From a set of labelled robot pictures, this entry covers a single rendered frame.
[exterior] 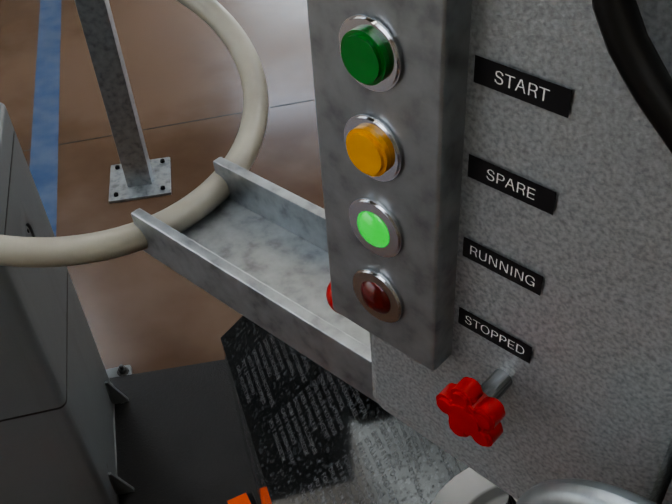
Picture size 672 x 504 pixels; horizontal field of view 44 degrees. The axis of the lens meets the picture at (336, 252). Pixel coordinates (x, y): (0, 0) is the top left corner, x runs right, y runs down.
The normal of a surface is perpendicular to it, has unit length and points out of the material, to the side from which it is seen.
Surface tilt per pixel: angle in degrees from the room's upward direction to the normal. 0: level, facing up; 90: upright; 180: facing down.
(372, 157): 90
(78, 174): 0
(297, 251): 2
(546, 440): 90
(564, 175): 90
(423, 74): 90
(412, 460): 45
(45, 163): 0
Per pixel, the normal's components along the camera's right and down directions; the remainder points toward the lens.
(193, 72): -0.06, -0.73
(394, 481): -0.72, -0.37
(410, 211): -0.67, 0.53
